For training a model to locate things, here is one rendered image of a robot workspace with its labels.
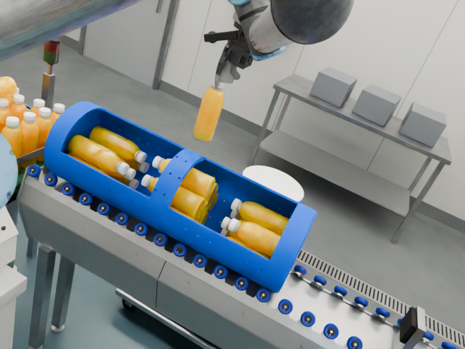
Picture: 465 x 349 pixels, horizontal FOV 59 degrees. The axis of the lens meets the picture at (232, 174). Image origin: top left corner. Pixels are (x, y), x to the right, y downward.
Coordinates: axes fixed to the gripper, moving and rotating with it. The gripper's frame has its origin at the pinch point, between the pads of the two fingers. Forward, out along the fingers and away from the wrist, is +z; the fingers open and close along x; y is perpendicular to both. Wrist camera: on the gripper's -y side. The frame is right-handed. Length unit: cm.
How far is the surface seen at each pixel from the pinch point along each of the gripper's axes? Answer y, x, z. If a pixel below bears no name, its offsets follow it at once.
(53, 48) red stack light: -81, 20, 29
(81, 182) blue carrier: -23, -28, 41
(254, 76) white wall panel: -65, 323, 97
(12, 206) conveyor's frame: -77, 2, 105
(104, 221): -12, -27, 52
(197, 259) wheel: 22, -26, 46
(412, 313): 86, -14, 31
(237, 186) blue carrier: 20.1, -1.9, 29.8
